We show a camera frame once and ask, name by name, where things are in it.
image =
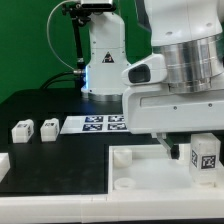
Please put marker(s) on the white front fence rail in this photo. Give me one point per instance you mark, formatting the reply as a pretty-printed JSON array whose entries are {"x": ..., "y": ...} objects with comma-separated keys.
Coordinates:
[{"x": 115, "y": 207}]

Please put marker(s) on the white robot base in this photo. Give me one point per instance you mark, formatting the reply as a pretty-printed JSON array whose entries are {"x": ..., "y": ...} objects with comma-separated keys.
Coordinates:
[{"x": 103, "y": 80}]

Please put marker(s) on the white marker sheet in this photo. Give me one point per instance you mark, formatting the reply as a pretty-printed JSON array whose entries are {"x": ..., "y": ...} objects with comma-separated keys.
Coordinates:
[{"x": 94, "y": 124}]

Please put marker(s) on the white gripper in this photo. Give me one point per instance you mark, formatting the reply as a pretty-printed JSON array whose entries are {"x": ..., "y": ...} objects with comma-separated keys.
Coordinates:
[{"x": 152, "y": 104}]

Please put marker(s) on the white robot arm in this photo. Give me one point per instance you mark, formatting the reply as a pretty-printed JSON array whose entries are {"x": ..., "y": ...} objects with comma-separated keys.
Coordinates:
[{"x": 188, "y": 33}]

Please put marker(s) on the white left fence piece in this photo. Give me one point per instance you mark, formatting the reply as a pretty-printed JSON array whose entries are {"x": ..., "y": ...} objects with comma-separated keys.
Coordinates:
[{"x": 4, "y": 165}]

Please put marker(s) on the white square tabletop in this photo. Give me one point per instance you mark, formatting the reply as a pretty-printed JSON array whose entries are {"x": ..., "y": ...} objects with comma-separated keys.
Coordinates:
[{"x": 148, "y": 167}]

